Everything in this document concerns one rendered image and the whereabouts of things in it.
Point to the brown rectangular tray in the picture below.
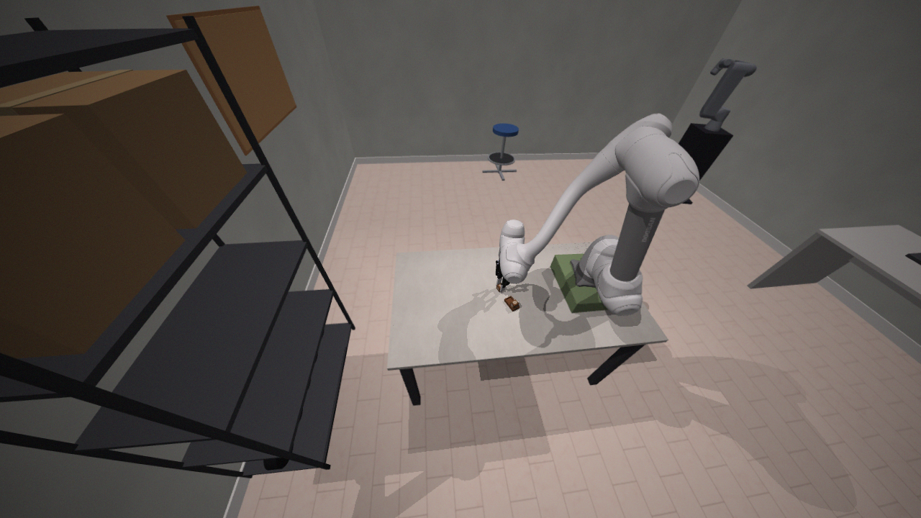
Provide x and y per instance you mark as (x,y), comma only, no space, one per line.
(508,300)

